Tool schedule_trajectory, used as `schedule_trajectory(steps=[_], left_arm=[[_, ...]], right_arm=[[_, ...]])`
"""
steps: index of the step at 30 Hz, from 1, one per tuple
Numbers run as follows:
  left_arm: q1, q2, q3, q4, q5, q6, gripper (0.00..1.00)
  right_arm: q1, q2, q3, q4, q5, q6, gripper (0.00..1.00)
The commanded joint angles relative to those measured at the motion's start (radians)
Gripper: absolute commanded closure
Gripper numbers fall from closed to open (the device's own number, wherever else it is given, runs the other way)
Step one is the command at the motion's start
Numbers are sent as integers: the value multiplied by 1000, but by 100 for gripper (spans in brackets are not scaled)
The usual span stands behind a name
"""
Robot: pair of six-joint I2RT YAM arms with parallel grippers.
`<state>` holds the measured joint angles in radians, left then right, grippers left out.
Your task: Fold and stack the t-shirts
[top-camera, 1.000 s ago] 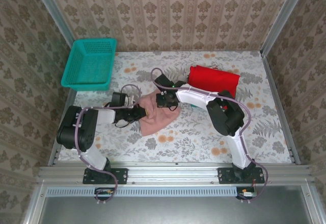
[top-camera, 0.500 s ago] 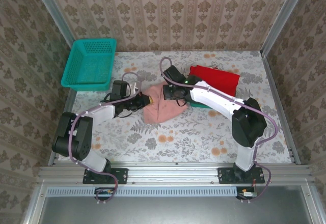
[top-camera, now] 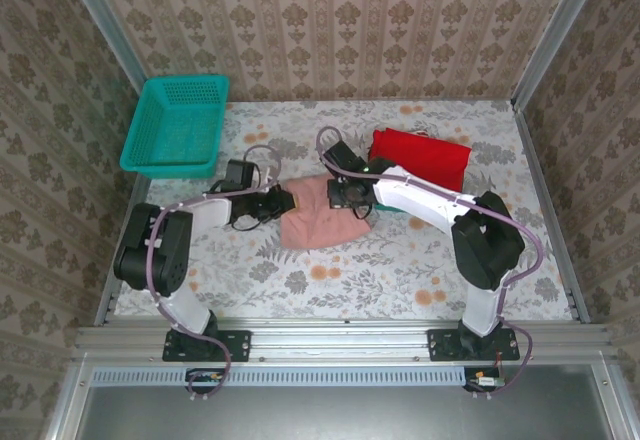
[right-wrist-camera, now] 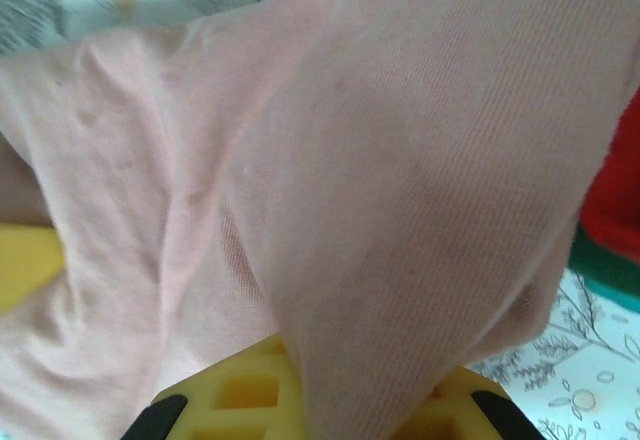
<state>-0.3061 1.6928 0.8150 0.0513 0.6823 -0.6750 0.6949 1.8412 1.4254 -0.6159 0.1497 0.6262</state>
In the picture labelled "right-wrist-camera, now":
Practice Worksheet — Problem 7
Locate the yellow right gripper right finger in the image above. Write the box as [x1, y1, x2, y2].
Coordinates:
[389, 363, 542, 440]

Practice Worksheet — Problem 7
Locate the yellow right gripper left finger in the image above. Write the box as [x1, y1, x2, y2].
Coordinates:
[119, 334, 312, 440]

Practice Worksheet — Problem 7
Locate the floral print tablecloth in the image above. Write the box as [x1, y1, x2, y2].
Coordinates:
[0, 0, 640, 440]

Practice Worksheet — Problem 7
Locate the folded dark green t-shirt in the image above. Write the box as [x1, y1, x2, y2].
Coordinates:
[566, 227, 640, 297]

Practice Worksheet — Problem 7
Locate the folded red t-shirt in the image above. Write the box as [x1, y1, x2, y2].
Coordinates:
[579, 82, 640, 272]

